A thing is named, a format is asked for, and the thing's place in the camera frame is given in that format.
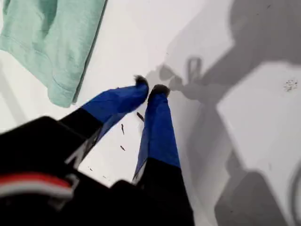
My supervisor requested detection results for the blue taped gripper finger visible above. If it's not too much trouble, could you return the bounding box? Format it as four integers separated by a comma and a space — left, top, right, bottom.
58, 75, 150, 170
131, 84, 194, 212

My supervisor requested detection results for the pale green T-shirt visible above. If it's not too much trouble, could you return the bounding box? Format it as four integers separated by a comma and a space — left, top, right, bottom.
0, 0, 109, 109

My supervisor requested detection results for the red and white wire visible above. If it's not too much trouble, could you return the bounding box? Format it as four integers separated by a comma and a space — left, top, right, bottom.
0, 172, 74, 201

